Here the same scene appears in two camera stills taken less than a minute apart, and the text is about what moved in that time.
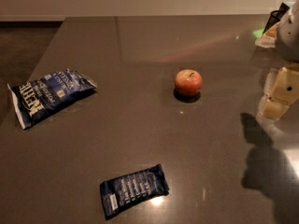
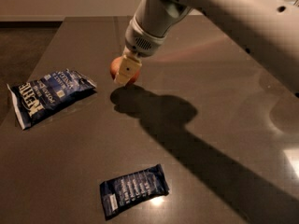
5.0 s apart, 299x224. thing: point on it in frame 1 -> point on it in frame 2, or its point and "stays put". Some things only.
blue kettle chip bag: (35, 98) stays put
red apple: (188, 82) -> (115, 65)
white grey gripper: (289, 36) -> (139, 40)
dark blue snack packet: (122, 193) stays put
